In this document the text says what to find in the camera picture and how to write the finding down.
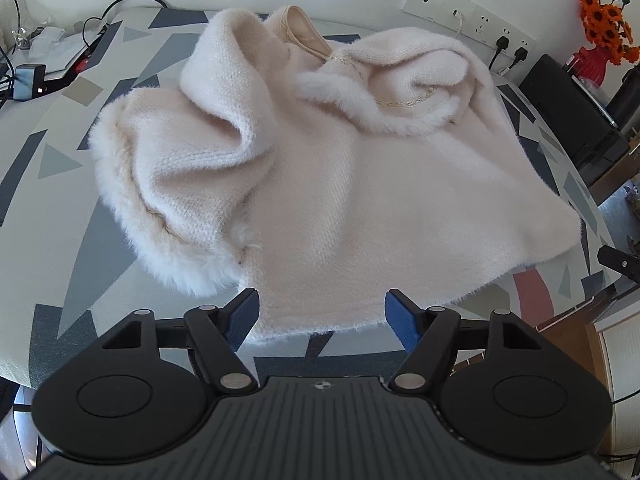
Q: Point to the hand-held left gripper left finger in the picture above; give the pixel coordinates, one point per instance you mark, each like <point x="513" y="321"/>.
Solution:
<point x="245" y="317"/>

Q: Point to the white plastic bag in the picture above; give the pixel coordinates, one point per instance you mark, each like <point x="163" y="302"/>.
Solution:
<point x="55" y="50"/>

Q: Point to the red vase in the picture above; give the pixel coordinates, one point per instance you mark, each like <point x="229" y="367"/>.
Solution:
<point x="592" y="62"/>

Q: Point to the white wall outlet panel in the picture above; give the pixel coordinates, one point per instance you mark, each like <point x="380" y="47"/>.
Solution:
<point x="440" y="7"/>

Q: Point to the cream fuzzy fur-trimmed jacket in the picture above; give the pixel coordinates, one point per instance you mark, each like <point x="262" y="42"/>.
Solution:
<point x="340" y="185"/>

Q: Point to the orange artificial flowers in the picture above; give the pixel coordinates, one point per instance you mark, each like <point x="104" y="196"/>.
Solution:
<point x="607" y="20"/>

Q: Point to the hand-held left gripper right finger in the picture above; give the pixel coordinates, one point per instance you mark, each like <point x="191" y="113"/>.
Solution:
<point x="402" y="322"/>

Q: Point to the wooden nightstand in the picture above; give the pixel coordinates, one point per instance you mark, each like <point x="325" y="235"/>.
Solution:
<point x="617" y="172"/>

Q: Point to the grey power adapter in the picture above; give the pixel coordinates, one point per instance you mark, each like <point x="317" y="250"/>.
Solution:
<point x="29" y="82"/>

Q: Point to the wooden cabinet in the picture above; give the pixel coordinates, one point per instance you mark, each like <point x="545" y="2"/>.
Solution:
<point x="575" y="340"/>

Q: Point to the black box device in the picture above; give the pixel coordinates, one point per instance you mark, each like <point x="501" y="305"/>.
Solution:
<point x="570" y="110"/>

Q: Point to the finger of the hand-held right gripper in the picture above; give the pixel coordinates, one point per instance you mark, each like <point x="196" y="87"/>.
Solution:
<point x="620" y="261"/>

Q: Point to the black cylindrical container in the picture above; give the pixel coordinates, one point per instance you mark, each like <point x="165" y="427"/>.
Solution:
<point x="625" y="100"/>

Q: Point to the black power plug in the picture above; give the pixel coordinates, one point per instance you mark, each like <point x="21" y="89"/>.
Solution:
<point x="501" y="42"/>
<point x="520" y="55"/>

